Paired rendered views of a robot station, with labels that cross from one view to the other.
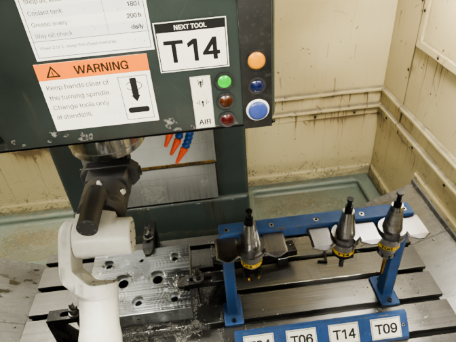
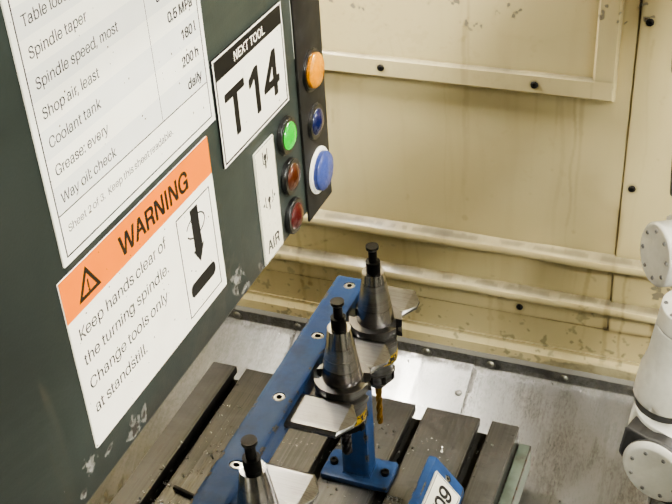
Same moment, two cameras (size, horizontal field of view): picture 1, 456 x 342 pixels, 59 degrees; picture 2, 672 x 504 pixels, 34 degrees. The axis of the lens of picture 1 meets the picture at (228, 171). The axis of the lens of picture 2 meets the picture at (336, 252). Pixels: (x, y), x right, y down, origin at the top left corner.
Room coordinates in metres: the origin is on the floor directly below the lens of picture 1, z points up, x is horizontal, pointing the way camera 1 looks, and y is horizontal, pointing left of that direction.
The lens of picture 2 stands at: (0.24, 0.57, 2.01)
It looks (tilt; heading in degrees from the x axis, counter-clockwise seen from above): 34 degrees down; 296
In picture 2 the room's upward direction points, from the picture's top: 4 degrees counter-clockwise
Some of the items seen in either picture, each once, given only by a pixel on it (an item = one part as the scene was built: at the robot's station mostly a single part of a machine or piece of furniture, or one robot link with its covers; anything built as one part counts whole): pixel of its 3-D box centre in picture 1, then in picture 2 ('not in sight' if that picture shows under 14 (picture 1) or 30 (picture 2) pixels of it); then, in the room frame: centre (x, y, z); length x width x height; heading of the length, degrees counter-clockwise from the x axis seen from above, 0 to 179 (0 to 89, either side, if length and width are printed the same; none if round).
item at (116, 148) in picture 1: (101, 117); not in sight; (0.75, 0.25, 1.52); 0.16 x 0.16 x 0.12
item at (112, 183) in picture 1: (107, 186); not in sight; (0.65, 0.25, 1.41); 0.13 x 0.12 x 0.10; 93
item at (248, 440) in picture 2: (249, 216); (250, 454); (0.64, -0.04, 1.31); 0.02 x 0.02 x 0.03
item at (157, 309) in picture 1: (141, 284); not in sight; (0.76, 0.28, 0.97); 0.29 x 0.23 x 0.05; 93
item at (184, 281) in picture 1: (202, 286); not in sight; (0.73, 0.10, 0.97); 0.13 x 0.03 x 0.15; 93
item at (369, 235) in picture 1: (368, 233); (359, 354); (0.65, -0.31, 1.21); 0.07 x 0.05 x 0.01; 3
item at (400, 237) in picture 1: (391, 230); (375, 326); (0.65, -0.37, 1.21); 0.06 x 0.06 x 0.03
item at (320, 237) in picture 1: (321, 239); (324, 416); (0.65, -0.20, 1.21); 0.07 x 0.05 x 0.01; 3
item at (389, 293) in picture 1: (392, 256); (354, 392); (0.71, -0.42, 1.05); 0.10 x 0.05 x 0.30; 3
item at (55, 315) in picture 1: (75, 320); not in sight; (0.65, 0.44, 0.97); 0.13 x 0.03 x 0.15; 93
